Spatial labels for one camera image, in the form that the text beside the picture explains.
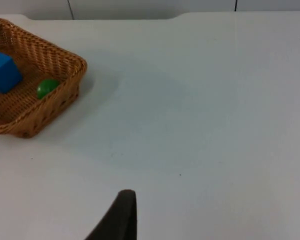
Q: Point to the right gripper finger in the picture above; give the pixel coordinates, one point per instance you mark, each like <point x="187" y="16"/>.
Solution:
<point x="120" y="217"/>

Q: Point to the green ball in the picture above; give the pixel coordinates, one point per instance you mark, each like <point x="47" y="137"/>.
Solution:
<point x="46" y="88"/>

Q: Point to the brown wicker basket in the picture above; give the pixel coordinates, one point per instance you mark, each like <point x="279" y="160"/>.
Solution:
<point x="40" y="62"/>

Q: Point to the blue cube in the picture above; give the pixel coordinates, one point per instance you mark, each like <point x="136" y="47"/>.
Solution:
<point x="2" y="72"/>

